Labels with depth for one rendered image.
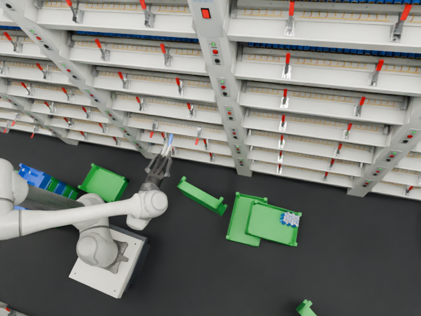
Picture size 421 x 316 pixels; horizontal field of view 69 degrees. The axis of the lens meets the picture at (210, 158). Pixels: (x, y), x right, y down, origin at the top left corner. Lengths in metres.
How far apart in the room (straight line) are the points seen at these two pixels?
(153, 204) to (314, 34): 0.80
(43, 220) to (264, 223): 1.21
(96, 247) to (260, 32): 1.27
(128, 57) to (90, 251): 0.97
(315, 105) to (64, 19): 0.95
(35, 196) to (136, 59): 0.73
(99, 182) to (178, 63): 1.43
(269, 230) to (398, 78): 1.17
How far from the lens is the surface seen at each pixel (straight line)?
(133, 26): 1.10
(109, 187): 2.36
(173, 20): 1.05
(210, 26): 0.97
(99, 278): 1.97
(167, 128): 1.74
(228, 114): 1.35
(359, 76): 1.12
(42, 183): 2.20
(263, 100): 1.27
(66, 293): 2.37
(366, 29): 0.97
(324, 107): 1.26
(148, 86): 1.42
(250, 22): 0.98
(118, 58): 1.31
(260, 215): 1.94
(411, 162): 1.68
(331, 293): 2.01
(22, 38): 1.63
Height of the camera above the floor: 1.98
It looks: 65 degrees down
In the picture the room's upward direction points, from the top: 25 degrees counter-clockwise
